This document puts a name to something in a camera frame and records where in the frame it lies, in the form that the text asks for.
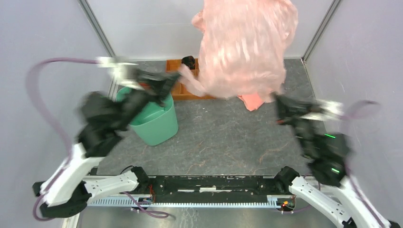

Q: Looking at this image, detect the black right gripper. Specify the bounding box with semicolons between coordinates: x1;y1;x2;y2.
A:
268;91;315;156

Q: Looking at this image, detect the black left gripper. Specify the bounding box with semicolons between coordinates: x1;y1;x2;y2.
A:
118;67;189;130

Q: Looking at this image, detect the green plastic trash bin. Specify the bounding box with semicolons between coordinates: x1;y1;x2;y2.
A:
130;95;179;146

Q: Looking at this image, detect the pink plastic trash bag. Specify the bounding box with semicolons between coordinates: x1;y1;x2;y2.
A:
179;0;298;103

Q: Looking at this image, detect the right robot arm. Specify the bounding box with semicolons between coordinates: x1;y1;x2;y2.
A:
272;93;399;228

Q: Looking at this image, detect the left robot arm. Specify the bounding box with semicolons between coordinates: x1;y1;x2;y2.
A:
32;69;181;221

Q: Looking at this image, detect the wooden compartment tray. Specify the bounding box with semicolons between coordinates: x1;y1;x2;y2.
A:
165;58;218;101

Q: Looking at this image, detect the pink cloth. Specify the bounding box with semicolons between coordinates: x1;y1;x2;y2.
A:
238;93;265;111

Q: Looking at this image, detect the rolled tie with orange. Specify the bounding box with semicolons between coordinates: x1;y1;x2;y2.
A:
181;56;196;70

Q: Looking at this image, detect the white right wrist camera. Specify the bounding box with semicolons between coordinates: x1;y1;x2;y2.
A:
301;100;344;122

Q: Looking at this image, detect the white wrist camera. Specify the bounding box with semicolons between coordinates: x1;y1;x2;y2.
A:
301;100;344;122
96;57;142;90

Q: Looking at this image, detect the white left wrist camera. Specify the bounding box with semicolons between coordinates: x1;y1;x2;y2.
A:
96;57;142;90

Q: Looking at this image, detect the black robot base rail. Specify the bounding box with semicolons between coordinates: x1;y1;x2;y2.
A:
130;175;290;203

